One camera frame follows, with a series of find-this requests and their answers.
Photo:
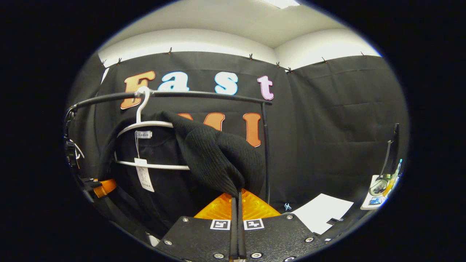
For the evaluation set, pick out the black backdrop cloth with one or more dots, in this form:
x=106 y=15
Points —
x=327 y=145

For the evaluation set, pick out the row of black backdrop clips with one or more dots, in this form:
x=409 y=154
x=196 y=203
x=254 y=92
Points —
x=170 y=50

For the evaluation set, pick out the white cabinet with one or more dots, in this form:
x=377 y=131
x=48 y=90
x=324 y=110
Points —
x=320 y=213

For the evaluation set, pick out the ceiling light panel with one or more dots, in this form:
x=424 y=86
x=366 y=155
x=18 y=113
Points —
x=282 y=3

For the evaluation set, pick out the black knit garment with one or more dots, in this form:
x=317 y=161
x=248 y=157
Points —
x=214 y=156

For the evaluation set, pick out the black clothes rack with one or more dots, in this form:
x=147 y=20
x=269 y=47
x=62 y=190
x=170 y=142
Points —
x=267 y=163

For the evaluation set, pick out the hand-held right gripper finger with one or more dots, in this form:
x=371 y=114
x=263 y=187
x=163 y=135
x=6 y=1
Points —
x=234 y=233
x=241 y=233

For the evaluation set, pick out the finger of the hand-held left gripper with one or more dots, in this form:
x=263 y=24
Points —
x=105 y=186

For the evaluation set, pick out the small blue clip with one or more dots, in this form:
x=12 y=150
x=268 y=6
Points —
x=287 y=206

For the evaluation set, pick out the white clothes hanger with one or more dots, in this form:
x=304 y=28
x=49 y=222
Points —
x=164 y=167
x=79 y=150

